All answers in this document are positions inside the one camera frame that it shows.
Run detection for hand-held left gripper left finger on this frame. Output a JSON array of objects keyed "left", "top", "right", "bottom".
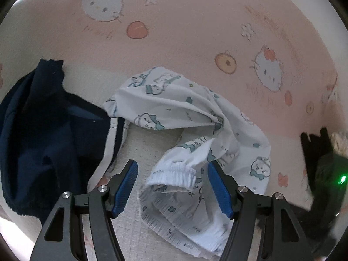
[{"left": 29, "top": 160, "right": 139, "bottom": 261}]

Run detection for navy garment with white stripes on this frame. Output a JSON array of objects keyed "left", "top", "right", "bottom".
[{"left": 0, "top": 58, "right": 128, "bottom": 226}]

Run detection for white cartoon print pants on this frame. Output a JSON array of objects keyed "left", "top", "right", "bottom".
[{"left": 103, "top": 66, "right": 272, "bottom": 260}]

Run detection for cream cloth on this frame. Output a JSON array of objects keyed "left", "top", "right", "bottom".
[{"left": 330, "top": 132, "right": 347, "bottom": 155}]

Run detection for black garment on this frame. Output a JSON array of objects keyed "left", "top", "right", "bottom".
[{"left": 300, "top": 127, "right": 333, "bottom": 193}]

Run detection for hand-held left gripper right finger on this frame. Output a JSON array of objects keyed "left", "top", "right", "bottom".
[{"left": 207, "top": 160, "right": 316, "bottom": 261}]

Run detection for pink cartoon cat blanket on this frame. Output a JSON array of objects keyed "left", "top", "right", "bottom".
[{"left": 0, "top": 0, "right": 346, "bottom": 261}]

